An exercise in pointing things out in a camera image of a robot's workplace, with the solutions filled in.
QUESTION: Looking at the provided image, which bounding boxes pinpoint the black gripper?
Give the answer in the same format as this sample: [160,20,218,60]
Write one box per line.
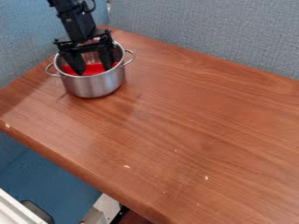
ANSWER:
[54,8,115,76]

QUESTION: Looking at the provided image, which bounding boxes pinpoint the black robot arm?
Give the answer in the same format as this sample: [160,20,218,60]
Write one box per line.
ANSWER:
[47,0,116,75]

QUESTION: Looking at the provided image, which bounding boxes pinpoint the metal pot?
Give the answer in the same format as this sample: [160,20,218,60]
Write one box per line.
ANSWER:
[44,42,136,98]

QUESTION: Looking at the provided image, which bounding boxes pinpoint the red plastic block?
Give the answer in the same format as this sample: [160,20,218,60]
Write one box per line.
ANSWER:
[60,62,107,76]

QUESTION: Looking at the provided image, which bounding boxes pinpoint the white appliance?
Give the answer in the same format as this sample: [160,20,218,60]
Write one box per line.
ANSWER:
[0,188,48,224]

